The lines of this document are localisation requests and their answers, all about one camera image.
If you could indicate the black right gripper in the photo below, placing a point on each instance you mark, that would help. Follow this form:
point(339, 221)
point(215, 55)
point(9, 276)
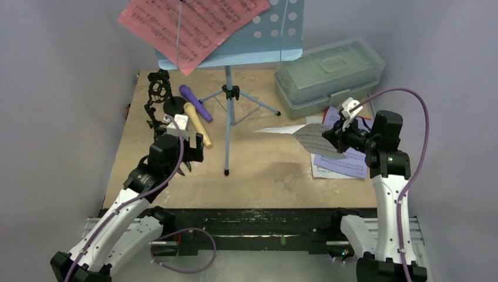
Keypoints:
point(340, 138)

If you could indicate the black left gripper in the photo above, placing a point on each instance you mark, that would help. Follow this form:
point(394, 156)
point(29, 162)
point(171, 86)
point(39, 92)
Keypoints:
point(193, 153)

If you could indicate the lavender sheet music page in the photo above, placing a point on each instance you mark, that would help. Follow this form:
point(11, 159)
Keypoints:
point(354, 165)

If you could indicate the purple toy microphone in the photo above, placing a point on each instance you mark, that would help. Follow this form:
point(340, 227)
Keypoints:
point(187, 93)

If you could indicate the black round-base microphone stand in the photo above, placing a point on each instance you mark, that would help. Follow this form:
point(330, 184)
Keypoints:
point(173, 104)

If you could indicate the pink sheet music page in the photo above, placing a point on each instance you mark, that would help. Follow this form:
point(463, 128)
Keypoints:
point(186, 32)

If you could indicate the light blue music stand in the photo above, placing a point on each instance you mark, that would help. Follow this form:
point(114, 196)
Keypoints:
point(275, 37)

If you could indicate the black tripod microphone stand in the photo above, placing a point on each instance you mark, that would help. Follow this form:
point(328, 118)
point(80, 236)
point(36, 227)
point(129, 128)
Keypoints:
point(159, 88)

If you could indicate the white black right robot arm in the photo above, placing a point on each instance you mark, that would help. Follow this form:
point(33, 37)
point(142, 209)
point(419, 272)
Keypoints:
point(390, 255)

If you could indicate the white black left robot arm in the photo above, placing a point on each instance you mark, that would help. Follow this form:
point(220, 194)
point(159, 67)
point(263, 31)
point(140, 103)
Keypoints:
point(120, 234)

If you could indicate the black pliers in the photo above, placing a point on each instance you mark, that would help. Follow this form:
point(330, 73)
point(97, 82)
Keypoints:
point(187, 165)

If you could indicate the translucent green storage box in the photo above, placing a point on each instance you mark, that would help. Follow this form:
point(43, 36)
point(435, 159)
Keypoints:
point(327, 76)

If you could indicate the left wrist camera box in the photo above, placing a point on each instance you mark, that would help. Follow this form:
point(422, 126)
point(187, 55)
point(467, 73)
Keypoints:
point(182, 122)

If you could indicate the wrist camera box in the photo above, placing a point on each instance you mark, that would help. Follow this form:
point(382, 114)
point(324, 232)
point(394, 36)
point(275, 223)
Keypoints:
point(350, 110)
point(182, 122)

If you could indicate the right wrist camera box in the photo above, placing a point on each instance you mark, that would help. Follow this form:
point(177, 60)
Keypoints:
point(350, 110)

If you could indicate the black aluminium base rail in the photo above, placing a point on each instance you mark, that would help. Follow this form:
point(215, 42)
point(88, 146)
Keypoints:
point(314, 230)

